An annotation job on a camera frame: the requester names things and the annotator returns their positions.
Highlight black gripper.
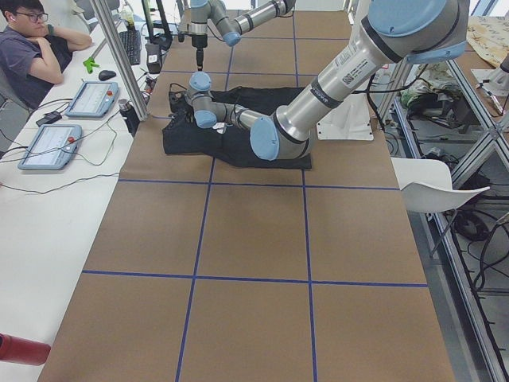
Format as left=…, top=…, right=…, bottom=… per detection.
left=192, top=34, right=208, bottom=71

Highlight black printed t-shirt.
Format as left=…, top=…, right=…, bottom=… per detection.
left=161, top=85, right=313, bottom=171

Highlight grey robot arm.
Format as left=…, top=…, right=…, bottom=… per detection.
left=179, top=0, right=296, bottom=71
left=185, top=1, right=469, bottom=161

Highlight black keyboard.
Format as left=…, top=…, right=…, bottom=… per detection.
left=119, top=29, right=141, bottom=65

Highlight black water bottle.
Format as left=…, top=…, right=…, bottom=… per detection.
left=118, top=99, right=140, bottom=137

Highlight black computer mouse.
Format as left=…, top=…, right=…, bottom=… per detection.
left=98, top=70, right=117, bottom=81

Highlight green plastic clip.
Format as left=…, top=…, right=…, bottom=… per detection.
left=83, top=57, right=100, bottom=74

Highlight far teach pendant tablet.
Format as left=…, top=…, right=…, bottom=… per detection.
left=64, top=81, right=119, bottom=119

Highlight teach pendant tablet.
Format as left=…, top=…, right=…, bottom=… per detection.
left=17, top=124, right=83, bottom=170
left=64, top=81, right=119, bottom=119

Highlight seated person in grey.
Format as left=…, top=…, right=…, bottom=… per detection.
left=1, top=1, right=92, bottom=109

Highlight near teach pendant tablet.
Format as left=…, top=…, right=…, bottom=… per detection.
left=17, top=124, right=83, bottom=170

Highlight white plastic chair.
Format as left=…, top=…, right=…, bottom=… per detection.
left=391, top=158, right=490, bottom=213

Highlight red cylinder bottle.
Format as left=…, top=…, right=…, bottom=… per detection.
left=0, top=333, right=51, bottom=366

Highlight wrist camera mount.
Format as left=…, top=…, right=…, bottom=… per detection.
left=168, top=82, right=188, bottom=113

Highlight aluminium frame post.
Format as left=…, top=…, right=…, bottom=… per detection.
left=90, top=0, right=149, bottom=121

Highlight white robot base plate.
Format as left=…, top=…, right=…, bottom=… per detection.
left=317, top=93, right=374, bottom=141

